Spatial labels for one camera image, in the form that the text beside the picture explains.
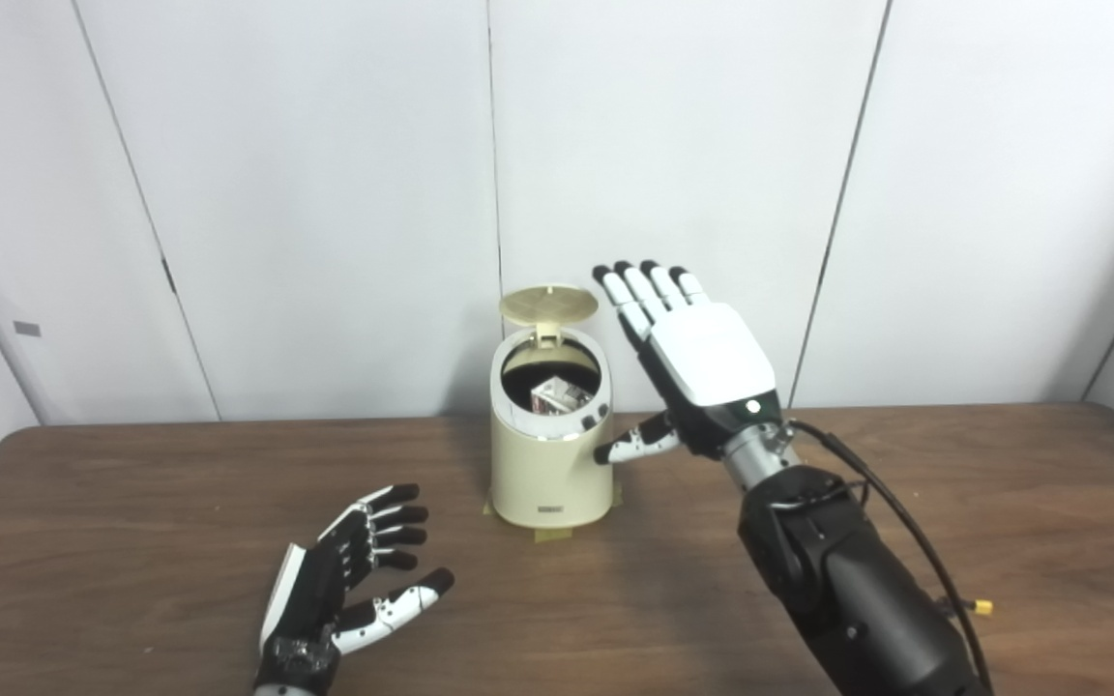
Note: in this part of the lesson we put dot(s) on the white and black left hand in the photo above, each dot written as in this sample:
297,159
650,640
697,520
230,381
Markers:
310,590

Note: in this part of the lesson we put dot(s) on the white and black right hand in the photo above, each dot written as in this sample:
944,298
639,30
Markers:
712,358

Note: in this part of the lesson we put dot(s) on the white and green milk carton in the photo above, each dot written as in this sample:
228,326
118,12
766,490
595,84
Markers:
559,394

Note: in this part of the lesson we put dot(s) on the cream-colored round bin lid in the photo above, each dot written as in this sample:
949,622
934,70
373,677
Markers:
547,302

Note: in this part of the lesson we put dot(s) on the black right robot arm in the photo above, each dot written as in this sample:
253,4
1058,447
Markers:
857,590

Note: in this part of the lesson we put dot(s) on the black wall seam hinge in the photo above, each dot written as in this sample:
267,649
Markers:
169,275

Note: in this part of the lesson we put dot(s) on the small grey wall label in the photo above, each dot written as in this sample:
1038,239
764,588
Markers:
27,328

